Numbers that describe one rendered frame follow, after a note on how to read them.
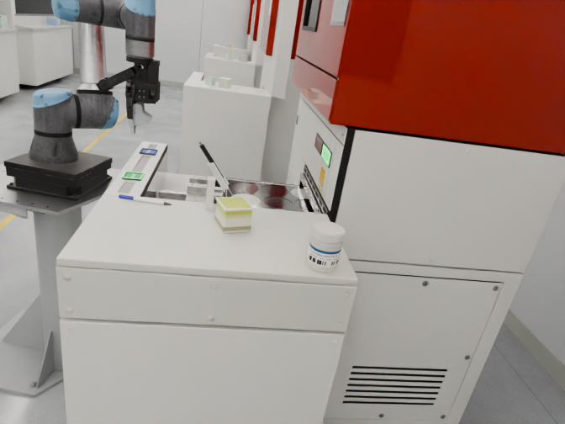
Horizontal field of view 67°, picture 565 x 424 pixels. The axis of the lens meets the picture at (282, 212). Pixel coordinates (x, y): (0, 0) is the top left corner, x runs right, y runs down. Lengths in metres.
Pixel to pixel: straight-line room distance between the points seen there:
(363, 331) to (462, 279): 0.37
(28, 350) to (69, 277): 1.28
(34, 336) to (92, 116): 1.02
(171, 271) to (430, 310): 0.93
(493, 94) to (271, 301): 0.81
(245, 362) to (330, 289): 0.27
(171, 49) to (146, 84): 8.07
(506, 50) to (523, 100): 0.15
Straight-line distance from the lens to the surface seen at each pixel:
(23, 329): 2.19
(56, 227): 1.72
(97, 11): 1.32
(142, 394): 1.13
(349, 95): 1.16
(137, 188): 1.28
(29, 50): 7.62
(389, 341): 1.57
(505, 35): 1.31
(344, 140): 1.18
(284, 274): 0.91
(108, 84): 1.30
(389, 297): 1.46
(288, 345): 1.03
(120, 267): 0.92
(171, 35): 9.31
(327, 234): 0.90
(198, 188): 1.47
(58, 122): 1.61
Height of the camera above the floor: 1.44
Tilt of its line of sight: 23 degrees down
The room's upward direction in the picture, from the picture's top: 9 degrees clockwise
